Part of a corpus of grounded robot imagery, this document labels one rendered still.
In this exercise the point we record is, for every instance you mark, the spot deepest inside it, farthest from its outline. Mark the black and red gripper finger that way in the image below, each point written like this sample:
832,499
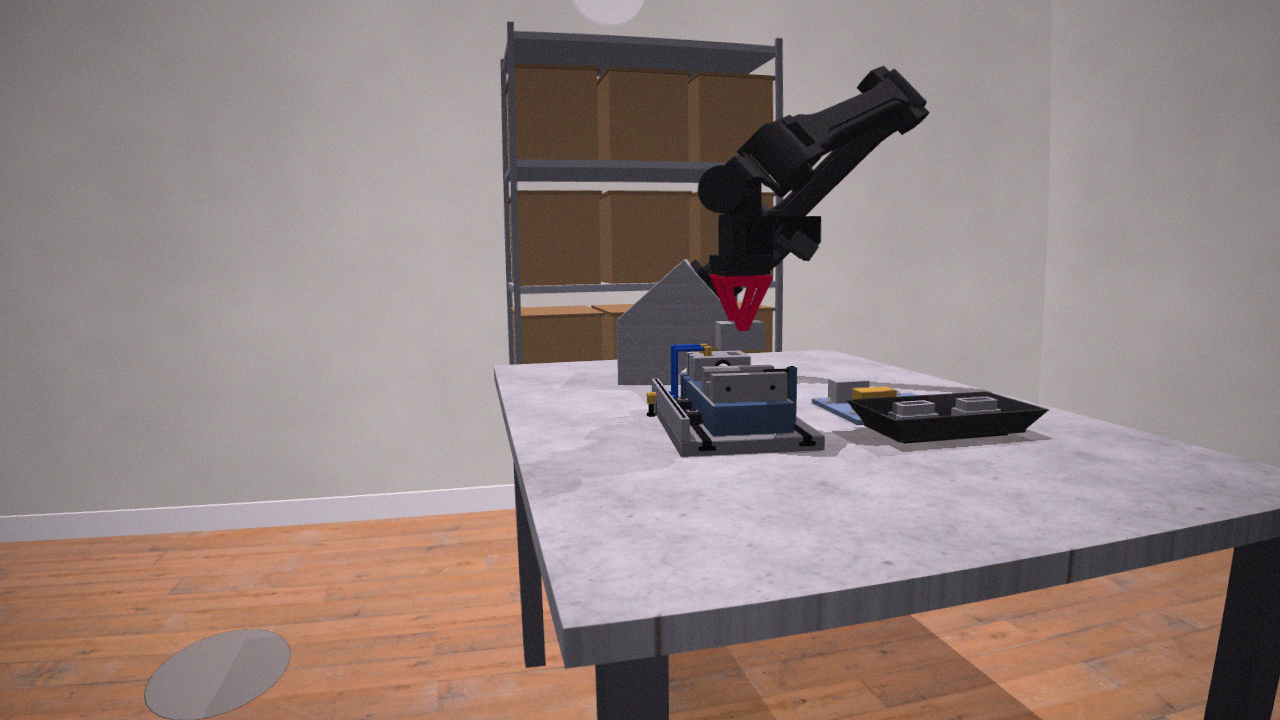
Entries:
729,282
748,296

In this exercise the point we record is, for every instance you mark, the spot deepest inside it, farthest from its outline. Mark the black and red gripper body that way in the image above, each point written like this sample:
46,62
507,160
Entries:
732,249

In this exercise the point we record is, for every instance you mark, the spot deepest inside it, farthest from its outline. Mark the yellow rectangular block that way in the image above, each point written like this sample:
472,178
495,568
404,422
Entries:
873,392

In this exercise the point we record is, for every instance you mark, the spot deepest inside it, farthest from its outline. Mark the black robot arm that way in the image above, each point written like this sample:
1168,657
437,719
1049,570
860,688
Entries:
729,188

